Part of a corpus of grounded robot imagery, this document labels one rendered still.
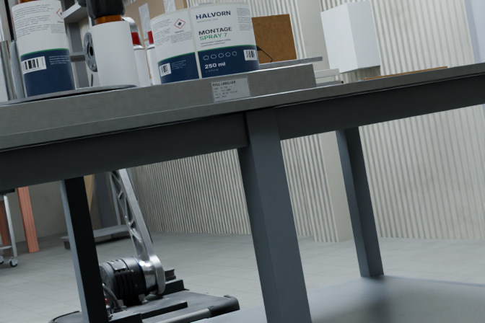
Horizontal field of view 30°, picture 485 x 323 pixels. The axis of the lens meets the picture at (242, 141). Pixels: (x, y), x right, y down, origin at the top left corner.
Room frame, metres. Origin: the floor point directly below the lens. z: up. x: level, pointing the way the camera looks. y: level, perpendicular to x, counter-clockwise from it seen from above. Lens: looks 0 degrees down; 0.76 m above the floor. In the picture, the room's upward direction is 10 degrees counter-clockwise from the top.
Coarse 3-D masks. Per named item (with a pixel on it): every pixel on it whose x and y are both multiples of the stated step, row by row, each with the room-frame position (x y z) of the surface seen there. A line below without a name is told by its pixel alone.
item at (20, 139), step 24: (432, 72) 1.73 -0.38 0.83; (456, 72) 1.75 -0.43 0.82; (480, 72) 1.78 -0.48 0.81; (264, 96) 1.56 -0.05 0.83; (288, 96) 1.58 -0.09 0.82; (312, 96) 1.60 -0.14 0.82; (336, 96) 1.65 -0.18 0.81; (120, 120) 1.44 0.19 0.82; (144, 120) 1.46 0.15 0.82; (168, 120) 1.47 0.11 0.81; (192, 120) 1.61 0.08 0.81; (0, 144) 1.35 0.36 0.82; (24, 144) 1.37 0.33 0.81
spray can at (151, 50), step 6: (150, 36) 2.38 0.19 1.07; (150, 42) 2.39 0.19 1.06; (150, 48) 2.38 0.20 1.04; (150, 54) 2.38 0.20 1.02; (150, 60) 2.38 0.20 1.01; (156, 60) 2.37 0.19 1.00; (150, 66) 2.39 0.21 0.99; (156, 66) 2.37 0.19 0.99; (156, 72) 2.37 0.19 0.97; (156, 78) 2.38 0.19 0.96
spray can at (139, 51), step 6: (132, 36) 2.35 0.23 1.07; (138, 36) 2.36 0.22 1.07; (138, 42) 2.36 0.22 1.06; (138, 48) 2.35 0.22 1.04; (138, 54) 2.35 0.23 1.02; (144, 54) 2.36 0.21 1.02; (138, 60) 2.34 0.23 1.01; (144, 60) 2.36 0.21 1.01; (138, 66) 2.34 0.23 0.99; (144, 66) 2.35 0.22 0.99; (138, 72) 2.34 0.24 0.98; (144, 72) 2.35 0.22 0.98; (144, 78) 2.35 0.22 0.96; (144, 84) 2.35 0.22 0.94; (150, 84) 2.37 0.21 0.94
